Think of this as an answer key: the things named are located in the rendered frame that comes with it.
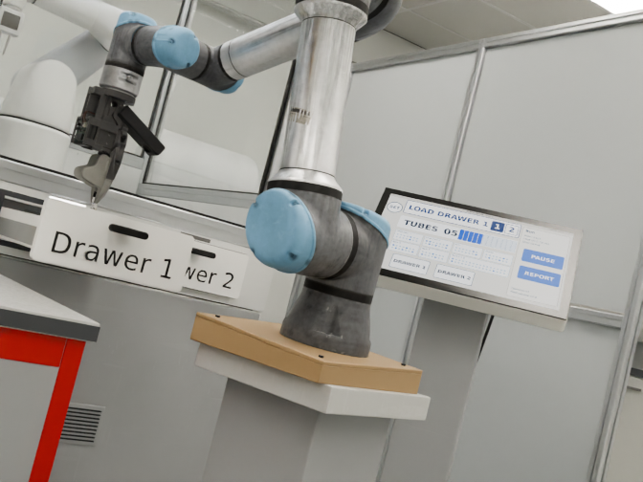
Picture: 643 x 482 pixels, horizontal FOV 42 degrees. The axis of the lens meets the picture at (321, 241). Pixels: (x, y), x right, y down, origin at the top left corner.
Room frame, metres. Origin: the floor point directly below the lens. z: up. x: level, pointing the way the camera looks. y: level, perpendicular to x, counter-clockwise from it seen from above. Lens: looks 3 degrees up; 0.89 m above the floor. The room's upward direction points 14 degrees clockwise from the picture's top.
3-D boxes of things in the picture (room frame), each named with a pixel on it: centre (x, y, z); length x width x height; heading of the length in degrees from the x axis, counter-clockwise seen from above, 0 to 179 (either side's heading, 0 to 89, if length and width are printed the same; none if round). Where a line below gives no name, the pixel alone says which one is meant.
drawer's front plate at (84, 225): (1.53, 0.36, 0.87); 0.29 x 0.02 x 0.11; 125
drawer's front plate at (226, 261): (1.98, 0.28, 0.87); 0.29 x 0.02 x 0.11; 125
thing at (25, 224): (1.70, 0.48, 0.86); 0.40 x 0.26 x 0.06; 35
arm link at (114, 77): (1.59, 0.44, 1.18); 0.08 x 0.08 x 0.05
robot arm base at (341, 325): (1.39, -0.05, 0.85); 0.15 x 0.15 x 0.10
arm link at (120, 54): (1.59, 0.44, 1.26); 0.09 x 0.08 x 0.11; 52
